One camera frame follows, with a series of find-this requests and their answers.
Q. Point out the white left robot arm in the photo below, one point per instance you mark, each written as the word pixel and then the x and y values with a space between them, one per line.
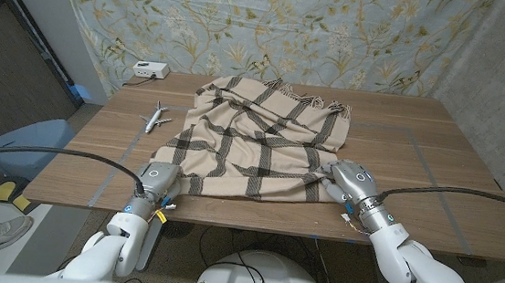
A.
pixel 105 252

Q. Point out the blue-grey stool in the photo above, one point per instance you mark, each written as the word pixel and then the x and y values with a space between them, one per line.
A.
pixel 28 135

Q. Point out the black round fan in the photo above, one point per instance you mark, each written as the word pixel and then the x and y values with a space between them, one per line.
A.
pixel 176 229

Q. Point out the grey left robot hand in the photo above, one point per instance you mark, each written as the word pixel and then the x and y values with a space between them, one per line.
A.
pixel 155 183

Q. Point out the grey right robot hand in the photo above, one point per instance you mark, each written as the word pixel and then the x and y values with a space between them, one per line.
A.
pixel 354 182

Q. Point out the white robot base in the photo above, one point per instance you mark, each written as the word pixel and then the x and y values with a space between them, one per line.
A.
pixel 236 273

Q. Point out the beige plaid scarf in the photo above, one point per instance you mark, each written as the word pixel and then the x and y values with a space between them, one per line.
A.
pixel 261 151

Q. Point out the white table leg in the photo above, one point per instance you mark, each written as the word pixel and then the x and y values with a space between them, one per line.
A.
pixel 151 252

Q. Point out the floral printed backdrop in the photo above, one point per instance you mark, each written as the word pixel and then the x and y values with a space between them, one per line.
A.
pixel 267 23

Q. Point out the white toy plane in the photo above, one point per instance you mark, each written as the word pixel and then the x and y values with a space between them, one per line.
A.
pixel 153 119

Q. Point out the yellow black pad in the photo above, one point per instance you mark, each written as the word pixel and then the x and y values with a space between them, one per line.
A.
pixel 3 190

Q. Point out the white power strip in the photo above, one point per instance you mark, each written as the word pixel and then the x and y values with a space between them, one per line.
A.
pixel 150 69

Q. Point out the small blue object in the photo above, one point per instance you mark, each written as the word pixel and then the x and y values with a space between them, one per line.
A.
pixel 82 91

